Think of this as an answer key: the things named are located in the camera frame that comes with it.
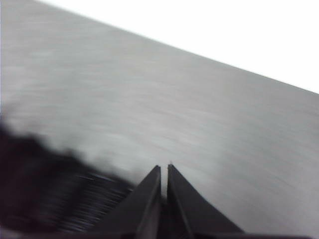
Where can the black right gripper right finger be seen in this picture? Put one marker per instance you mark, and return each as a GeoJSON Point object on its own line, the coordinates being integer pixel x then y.
{"type": "Point", "coordinates": [189, 211]}

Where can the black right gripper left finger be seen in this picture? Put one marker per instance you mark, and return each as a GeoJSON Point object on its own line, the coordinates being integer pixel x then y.
{"type": "Point", "coordinates": [139, 211]}

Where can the black plastic dish rack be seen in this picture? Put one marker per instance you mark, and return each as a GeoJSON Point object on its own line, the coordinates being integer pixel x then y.
{"type": "Point", "coordinates": [49, 186]}

